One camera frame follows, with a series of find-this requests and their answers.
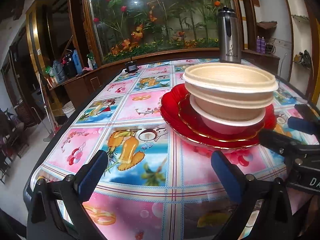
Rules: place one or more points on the small red glass plate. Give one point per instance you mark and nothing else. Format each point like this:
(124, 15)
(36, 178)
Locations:
(194, 121)

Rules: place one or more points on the small beige plastic bowl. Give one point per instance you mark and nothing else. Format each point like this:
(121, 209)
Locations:
(230, 77)

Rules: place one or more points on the flower mural panel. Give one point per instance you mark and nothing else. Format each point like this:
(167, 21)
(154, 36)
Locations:
(129, 28)

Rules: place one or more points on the blue plastic bottle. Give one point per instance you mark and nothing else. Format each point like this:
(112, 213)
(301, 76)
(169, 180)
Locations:
(77, 62)

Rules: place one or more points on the white foam bowl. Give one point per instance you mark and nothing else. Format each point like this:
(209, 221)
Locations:
(225, 126)

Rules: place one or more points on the colourful patterned tablecloth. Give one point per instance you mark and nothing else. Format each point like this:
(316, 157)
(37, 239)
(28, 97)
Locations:
(156, 185)

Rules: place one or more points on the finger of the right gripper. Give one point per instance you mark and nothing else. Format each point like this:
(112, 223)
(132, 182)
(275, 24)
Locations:
(284, 145)
(309, 123)

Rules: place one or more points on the white plastic bucket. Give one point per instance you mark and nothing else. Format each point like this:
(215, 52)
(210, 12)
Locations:
(68, 109)

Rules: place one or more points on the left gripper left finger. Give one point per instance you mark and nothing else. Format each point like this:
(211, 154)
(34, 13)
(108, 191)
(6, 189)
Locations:
(56, 209)

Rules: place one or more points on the large beige plastic bowl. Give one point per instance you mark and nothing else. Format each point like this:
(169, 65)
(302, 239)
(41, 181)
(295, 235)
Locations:
(234, 100)

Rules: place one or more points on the purple bottles on shelf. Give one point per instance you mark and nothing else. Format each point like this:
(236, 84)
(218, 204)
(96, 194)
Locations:
(260, 45)

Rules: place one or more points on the large red glass plate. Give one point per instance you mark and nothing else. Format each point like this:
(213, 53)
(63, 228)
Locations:
(169, 111)

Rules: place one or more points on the stainless steel thermos jug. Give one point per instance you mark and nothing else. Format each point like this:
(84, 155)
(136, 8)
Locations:
(229, 35)

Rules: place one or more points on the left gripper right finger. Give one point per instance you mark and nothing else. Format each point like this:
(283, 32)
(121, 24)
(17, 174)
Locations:
(274, 220)

